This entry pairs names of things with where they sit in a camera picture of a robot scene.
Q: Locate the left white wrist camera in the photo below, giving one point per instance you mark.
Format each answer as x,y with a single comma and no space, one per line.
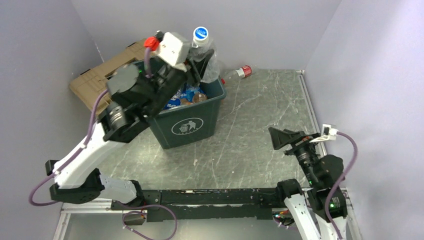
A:
174,50

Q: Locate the orange juice bottle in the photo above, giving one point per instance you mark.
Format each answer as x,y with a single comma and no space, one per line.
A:
199,97

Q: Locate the tan plastic toolbox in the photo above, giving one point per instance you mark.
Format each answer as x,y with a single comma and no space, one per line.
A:
91,83

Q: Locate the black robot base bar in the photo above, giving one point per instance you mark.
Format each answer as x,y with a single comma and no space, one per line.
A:
200,204

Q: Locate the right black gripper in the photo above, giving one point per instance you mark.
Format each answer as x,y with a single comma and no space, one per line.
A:
279,138

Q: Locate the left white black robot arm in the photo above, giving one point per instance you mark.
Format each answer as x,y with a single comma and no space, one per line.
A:
135,99

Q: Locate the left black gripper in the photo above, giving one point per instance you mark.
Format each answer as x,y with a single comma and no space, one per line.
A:
197,68

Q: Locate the aluminium frame rail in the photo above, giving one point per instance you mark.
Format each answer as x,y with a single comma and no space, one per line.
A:
315,126

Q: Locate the clear bottle red label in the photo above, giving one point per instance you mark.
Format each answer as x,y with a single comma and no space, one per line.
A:
237,74

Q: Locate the dark green plastic bin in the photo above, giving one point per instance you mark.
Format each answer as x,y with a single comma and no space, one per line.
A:
189,123

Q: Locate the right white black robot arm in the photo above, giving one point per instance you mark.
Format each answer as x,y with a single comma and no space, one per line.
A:
319,213

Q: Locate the crushed clear blue label bottle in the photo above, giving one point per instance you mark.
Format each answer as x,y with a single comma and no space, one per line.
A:
190,91

